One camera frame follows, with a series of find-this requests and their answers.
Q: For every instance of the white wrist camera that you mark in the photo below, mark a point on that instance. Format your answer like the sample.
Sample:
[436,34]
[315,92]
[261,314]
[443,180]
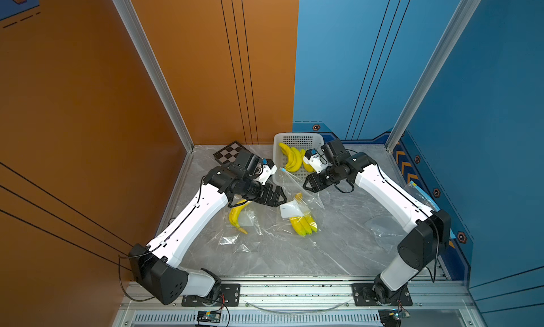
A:
[267,169]
[316,160]

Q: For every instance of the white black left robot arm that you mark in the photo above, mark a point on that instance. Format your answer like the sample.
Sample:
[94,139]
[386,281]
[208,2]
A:
[156,265]

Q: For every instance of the green circuit board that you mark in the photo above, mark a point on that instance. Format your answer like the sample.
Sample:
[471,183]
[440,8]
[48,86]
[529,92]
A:
[208,318]
[399,315]

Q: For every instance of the aluminium corner post right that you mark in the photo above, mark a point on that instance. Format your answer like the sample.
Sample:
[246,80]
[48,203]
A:
[457,24]

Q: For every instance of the aluminium front rail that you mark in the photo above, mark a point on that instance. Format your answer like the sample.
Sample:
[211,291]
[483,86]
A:
[309,301]

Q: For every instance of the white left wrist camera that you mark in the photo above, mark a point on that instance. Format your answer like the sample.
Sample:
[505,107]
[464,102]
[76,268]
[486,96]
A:
[267,169]

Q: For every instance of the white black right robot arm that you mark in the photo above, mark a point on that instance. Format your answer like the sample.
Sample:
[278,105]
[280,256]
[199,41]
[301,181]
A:
[427,230]

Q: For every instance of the white perforated plastic basket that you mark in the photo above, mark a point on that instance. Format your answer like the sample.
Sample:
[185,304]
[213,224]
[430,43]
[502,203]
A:
[299,140]

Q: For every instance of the black white chessboard box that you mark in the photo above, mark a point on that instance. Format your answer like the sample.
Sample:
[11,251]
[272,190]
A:
[229,153]

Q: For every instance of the aluminium corner post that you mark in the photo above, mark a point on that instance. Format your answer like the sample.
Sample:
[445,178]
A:
[457,24]
[135,30]

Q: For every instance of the aluminium corner post left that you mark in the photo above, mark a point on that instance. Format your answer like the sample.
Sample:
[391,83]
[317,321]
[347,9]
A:
[135,30]

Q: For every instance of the yellow green banana bunch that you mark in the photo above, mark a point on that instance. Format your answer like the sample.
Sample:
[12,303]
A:
[305,162]

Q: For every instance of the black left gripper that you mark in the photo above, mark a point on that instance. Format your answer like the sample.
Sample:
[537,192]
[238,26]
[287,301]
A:
[273,201]

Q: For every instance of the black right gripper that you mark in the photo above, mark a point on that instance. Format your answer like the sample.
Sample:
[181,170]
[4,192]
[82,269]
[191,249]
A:
[314,182]

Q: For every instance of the clear zip bag blue seal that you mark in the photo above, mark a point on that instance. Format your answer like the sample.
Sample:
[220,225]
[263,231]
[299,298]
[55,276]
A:
[422,199]

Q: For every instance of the green circuit board right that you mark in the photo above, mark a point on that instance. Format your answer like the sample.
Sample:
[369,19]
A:
[399,315]

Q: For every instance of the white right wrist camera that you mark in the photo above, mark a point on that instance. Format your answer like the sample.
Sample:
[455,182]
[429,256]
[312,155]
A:
[316,160]

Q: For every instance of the green circuit board left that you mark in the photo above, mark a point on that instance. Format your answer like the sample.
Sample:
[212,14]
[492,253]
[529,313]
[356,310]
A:
[208,318]

